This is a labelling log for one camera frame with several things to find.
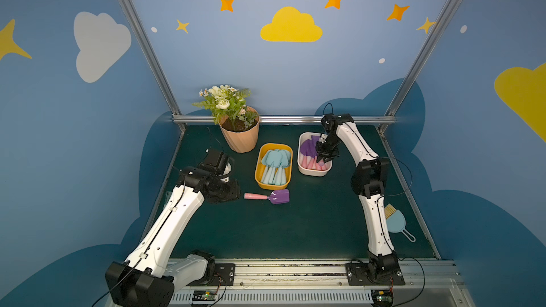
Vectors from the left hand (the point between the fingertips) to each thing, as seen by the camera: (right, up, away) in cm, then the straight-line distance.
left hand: (234, 191), depth 76 cm
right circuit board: (+53, -37, -3) cm, 64 cm away
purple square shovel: (+39, +8, +22) cm, 46 cm away
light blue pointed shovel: (+10, +4, +24) cm, 26 cm away
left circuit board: (-10, -35, -4) cm, 36 cm away
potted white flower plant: (-4, +29, +28) cm, 40 cm away
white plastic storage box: (+31, +9, +29) cm, 43 cm away
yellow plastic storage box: (+8, +15, +28) cm, 33 cm away
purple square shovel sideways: (+15, -6, +18) cm, 24 cm away
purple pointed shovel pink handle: (+31, +15, +35) cm, 49 cm away
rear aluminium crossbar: (+20, +34, +53) cm, 66 cm away
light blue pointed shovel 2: (+20, +10, +27) cm, 35 cm away
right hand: (+37, +11, +22) cm, 44 cm away
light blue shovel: (+15, +9, +28) cm, 33 cm away
